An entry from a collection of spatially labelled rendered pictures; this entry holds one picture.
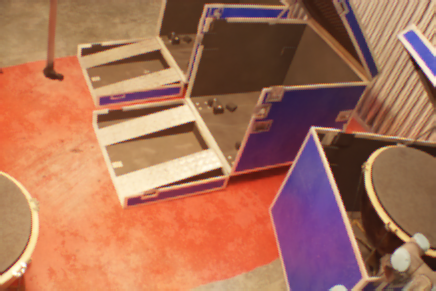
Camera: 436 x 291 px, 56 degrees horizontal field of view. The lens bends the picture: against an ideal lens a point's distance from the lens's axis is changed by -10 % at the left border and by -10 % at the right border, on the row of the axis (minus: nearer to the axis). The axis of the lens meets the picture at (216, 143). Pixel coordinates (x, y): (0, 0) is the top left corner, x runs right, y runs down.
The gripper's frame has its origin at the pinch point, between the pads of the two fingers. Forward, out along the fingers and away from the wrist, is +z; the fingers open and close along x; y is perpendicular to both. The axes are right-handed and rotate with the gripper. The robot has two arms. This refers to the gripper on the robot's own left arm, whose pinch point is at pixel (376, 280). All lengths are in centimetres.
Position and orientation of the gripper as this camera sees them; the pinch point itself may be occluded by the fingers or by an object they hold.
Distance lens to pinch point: 219.1
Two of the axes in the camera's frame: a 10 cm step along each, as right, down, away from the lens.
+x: -1.2, -7.0, 7.0
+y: 9.1, 2.1, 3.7
